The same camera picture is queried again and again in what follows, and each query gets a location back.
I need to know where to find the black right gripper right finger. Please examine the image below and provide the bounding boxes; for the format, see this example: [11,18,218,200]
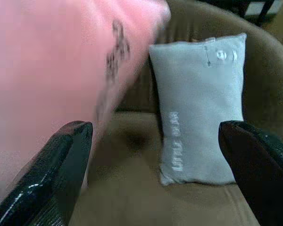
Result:
[218,120,283,226]

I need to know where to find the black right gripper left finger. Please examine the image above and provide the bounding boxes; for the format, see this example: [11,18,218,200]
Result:
[0,120,94,226]

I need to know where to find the pink pillow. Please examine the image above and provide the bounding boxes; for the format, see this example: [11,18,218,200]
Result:
[0,0,172,209]

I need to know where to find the brown round sofa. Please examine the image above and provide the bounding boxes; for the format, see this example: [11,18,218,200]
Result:
[67,0,283,226]

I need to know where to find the grey little bear pillow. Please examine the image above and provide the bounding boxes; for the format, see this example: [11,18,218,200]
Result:
[148,32,248,186]

